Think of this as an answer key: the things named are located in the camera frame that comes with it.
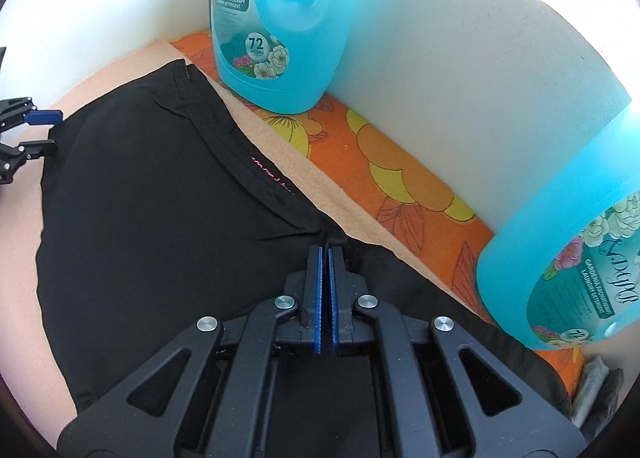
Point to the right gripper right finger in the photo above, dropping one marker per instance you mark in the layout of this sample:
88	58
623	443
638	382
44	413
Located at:
438	391

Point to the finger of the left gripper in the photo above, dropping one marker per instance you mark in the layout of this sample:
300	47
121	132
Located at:
40	147
44	117

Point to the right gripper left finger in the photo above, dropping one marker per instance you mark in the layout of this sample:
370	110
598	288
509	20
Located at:
209	392

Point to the black pants with pink waistband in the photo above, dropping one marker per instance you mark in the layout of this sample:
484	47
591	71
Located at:
158	211

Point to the folded dark grey pants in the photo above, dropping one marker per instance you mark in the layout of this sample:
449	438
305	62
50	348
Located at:
604	406

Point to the folded light grey garment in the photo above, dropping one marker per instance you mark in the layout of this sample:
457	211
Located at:
591	381

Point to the middle blue detergent bottle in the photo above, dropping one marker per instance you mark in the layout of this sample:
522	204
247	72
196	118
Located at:
564	271

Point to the blue detergent bottle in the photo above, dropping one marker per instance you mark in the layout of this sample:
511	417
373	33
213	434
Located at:
280	55
564	271

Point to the orange floral bedsheet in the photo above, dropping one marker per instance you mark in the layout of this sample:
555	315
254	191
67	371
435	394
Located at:
359	177

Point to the left blue detergent bottle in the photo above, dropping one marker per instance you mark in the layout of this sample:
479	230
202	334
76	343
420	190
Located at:
280	55

